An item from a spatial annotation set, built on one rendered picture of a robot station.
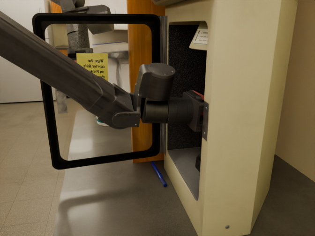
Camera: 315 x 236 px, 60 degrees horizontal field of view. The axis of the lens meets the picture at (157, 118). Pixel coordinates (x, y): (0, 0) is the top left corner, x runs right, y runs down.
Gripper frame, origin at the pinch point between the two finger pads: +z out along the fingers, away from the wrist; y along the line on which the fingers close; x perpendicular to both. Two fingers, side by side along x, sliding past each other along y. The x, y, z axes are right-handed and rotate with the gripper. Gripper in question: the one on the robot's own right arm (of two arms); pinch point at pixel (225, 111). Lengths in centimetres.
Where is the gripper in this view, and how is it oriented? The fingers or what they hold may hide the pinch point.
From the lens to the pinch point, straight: 65.2
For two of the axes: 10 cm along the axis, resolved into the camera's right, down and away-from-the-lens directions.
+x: -1.0, 9.5, 3.0
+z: 9.7, 0.2, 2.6
